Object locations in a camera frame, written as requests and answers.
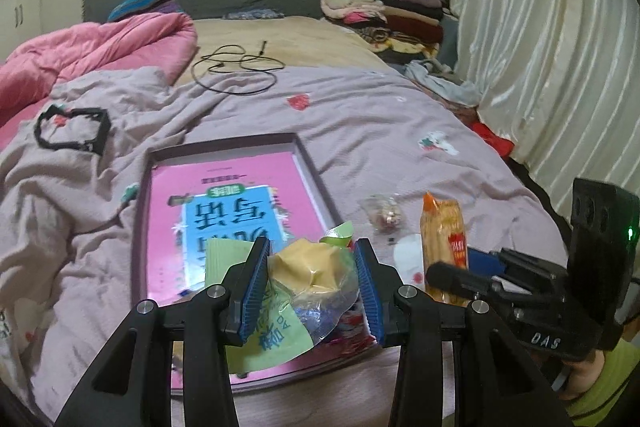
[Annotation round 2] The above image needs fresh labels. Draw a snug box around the clear bag yellow snack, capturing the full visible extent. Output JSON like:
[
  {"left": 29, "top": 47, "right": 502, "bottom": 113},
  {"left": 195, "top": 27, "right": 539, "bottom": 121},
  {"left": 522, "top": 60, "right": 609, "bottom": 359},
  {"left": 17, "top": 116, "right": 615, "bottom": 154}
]
[{"left": 267, "top": 239, "right": 361, "bottom": 303}]

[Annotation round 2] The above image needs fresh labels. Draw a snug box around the light green snack packet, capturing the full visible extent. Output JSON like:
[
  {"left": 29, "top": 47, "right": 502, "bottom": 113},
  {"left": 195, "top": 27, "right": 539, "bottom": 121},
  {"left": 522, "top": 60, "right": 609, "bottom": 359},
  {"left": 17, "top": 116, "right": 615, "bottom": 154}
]
[{"left": 204, "top": 239, "right": 317, "bottom": 378}]

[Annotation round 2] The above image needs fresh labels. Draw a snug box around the red cloth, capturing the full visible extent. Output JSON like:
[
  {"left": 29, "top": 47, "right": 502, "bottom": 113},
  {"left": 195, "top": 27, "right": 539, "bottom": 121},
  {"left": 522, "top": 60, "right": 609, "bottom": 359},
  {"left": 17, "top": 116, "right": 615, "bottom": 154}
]
[{"left": 470, "top": 119, "right": 516, "bottom": 158}]

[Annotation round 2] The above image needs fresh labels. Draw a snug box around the patterned blue cloth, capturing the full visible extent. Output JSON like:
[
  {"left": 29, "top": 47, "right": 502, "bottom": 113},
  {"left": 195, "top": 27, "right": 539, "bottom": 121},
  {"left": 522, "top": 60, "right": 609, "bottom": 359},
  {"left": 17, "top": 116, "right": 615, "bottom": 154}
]
[{"left": 222, "top": 7, "right": 286, "bottom": 21}]

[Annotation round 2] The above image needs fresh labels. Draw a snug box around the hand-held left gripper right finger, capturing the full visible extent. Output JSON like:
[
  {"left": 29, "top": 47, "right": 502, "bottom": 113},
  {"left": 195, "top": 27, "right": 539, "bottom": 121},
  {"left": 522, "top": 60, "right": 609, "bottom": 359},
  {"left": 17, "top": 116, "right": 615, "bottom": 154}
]
[{"left": 353, "top": 237, "right": 573, "bottom": 427}]

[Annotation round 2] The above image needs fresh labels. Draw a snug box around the orange cracker packet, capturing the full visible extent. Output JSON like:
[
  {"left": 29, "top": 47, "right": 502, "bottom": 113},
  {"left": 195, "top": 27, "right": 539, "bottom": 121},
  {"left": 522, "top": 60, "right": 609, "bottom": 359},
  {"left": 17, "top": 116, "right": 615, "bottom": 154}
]
[{"left": 420, "top": 192, "right": 468, "bottom": 305}]

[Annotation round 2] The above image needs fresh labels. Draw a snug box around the person's right forearm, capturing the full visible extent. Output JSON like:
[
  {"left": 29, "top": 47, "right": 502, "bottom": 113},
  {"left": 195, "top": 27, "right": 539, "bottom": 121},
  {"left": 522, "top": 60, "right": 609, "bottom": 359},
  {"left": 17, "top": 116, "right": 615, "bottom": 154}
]
[{"left": 560, "top": 339, "right": 640, "bottom": 427}]

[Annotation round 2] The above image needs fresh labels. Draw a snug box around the red yellow snack packet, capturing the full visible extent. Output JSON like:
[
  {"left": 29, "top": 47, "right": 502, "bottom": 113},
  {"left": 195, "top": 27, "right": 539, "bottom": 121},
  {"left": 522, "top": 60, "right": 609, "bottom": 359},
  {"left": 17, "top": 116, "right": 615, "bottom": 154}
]
[{"left": 320, "top": 307, "right": 378, "bottom": 348}]

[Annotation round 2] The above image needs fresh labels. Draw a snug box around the pink quilt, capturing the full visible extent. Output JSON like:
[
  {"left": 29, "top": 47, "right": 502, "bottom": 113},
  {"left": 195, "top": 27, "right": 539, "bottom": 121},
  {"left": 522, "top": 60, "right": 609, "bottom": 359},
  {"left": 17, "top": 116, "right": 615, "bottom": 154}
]
[{"left": 0, "top": 12, "right": 198, "bottom": 142}]

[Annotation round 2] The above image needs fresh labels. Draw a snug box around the pile of folded clothes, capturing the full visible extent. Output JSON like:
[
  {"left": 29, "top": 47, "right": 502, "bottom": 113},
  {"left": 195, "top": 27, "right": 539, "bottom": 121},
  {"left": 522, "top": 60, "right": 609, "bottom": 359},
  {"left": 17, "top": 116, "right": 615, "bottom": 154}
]
[{"left": 320, "top": 0, "right": 458, "bottom": 58}]

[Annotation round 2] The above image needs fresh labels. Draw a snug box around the black plastic frame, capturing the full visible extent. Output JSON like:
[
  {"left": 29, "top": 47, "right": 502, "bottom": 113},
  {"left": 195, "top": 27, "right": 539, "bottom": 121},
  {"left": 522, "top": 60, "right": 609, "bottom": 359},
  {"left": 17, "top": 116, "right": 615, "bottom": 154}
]
[{"left": 34, "top": 105, "right": 112, "bottom": 156}]

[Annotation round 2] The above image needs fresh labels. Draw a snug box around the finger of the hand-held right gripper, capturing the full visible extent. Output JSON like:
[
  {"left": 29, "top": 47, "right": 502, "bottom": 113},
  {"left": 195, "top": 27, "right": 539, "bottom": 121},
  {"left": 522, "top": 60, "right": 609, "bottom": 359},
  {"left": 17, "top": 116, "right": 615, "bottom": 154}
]
[
  {"left": 466, "top": 248, "right": 568, "bottom": 289},
  {"left": 425, "top": 261, "right": 506, "bottom": 308}
]

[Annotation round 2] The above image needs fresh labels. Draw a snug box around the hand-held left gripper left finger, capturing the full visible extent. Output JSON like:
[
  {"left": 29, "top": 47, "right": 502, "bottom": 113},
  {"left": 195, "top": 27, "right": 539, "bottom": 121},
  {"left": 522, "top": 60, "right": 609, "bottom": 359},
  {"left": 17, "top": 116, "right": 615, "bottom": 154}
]
[{"left": 52, "top": 237, "right": 272, "bottom": 427}]

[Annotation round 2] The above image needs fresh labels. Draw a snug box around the lilac printed duvet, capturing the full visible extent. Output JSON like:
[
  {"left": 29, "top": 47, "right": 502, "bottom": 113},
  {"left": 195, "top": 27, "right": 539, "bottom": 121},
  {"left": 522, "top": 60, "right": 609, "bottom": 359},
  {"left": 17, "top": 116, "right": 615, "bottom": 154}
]
[{"left": 0, "top": 67, "right": 566, "bottom": 427}]

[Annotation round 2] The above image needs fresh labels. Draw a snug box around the black cable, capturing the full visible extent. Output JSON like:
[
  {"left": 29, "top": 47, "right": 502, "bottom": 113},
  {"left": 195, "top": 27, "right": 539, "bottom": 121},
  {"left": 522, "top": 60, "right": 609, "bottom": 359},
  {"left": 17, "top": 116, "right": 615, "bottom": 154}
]
[{"left": 191, "top": 39, "right": 286, "bottom": 95}]

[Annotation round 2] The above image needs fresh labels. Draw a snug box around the white grey garment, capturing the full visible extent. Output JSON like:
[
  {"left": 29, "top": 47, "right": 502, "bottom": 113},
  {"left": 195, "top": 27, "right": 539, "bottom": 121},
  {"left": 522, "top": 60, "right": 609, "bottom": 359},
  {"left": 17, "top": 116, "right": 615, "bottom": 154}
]
[{"left": 404, "top": 59, "right": 483, "bottom": 105}]

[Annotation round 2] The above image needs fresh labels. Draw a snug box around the shallow grey cardboard box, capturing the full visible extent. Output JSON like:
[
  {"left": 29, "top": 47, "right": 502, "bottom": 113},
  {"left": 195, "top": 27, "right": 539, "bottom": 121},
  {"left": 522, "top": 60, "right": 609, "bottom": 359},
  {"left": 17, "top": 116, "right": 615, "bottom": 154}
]
[{"left": 131, "top": 133, "right": 386, "bottom": 400}]

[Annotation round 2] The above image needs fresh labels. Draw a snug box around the beige bed sheet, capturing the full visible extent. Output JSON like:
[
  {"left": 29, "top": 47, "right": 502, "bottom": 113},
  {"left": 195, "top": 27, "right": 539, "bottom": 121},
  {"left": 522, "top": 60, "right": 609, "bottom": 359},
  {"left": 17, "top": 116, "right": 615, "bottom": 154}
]
[{"left": 175, "top": 14, "right": 391, "bottom": 85}]

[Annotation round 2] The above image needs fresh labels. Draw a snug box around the clear candy packet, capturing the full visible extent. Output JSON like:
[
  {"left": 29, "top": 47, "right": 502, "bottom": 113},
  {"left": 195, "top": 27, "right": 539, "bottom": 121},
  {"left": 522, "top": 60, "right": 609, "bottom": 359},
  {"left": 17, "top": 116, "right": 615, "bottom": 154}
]
[{"left": 359, "top": 194, "right": 405, "bottom": 233}]

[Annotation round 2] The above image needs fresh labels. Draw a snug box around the cream satin curtain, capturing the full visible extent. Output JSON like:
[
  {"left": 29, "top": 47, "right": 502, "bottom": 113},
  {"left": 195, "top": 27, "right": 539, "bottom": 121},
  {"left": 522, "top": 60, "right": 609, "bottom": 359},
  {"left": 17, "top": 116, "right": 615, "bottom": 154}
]
[{"left": 447, "top": 0, "right": 640, "bottom": 208}]

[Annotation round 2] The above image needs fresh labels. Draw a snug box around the striped blue cushion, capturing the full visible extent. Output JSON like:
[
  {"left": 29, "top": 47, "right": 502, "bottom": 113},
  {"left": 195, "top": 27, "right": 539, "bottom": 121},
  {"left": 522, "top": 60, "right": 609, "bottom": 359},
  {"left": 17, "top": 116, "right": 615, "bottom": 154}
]
[{"left": 107, "top": 0, "right": 183, "bottom": 22}]

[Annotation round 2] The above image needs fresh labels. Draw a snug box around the pink blue book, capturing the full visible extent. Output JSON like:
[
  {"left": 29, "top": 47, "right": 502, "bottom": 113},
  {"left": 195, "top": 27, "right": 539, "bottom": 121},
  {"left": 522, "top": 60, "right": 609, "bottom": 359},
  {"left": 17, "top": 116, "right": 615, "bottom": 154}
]
[{"left": 147, "top": 152, "right": 381, "bottom": 393}]

